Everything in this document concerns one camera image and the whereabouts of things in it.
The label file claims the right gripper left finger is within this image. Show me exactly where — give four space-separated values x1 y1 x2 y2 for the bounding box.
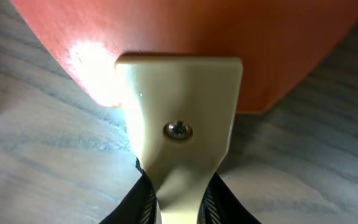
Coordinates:
100 159 157 224

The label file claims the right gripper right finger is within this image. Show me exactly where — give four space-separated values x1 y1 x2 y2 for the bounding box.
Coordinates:
200 173 261 224

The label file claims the orange scraper wooden handle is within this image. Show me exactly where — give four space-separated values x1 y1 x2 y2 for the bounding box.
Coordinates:
13 0 358 223

